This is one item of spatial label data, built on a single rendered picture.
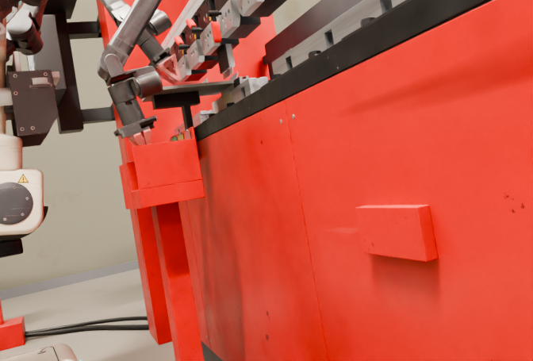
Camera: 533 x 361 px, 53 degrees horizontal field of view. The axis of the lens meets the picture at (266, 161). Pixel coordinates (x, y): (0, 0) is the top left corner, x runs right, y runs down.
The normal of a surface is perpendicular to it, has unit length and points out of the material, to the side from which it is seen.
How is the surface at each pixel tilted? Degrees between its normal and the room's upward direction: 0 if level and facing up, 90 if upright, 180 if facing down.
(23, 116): 90
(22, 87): 90
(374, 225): 90
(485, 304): 90
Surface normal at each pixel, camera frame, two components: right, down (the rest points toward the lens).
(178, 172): 0.43, -0.09
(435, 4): -0.92, 0.15
